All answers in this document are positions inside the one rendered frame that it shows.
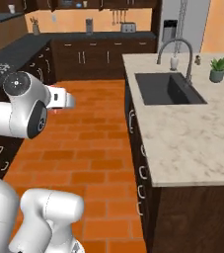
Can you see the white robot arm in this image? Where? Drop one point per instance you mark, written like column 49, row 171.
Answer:
column 5, row 197

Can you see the dark wood cupboards under hob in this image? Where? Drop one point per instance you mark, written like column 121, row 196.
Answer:
column 34, row 66

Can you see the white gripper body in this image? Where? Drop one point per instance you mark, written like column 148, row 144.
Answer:
column 69, row 100

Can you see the grey curved tap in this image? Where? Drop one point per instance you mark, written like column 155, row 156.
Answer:
column 187, row 56

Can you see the dark wood wall cupboards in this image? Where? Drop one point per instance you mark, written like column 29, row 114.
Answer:
column 123, row 3

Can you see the small brown shaker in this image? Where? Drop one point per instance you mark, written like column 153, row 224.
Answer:
column 198, row 60

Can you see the white cup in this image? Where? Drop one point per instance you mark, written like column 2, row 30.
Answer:
column 12, row 9

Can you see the silver toaster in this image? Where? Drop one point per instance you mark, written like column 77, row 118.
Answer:
column 128, row 27

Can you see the clear glass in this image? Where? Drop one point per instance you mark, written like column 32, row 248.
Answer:
column 85, row 4

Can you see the dark wood island cupboards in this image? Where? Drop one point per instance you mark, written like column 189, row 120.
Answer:
column 189, row 217

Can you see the green plant in grey pot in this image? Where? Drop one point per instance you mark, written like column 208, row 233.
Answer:
column 217, row 74

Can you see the white soap dispenser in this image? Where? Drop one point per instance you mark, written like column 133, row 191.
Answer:
column 174, row 62

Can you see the grey blender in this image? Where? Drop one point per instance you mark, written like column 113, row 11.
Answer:
column 89, row 26

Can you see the grey pot with utensils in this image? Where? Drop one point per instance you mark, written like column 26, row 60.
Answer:
column 36, row 29

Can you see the hanging kitchen tools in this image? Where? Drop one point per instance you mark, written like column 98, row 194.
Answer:
column 118, row 16

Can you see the black sink basin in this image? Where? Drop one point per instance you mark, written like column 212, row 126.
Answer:
column 166, row 89

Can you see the silver fridge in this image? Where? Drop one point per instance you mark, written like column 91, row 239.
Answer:
column 186, row 19

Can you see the white wall socket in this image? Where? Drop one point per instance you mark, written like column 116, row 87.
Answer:
column 54, row 18

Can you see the blue bowl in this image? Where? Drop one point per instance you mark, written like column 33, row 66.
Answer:
column 79, row 5

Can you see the dark wood base cupboards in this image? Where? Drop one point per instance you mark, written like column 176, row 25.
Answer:
column 97, row 59

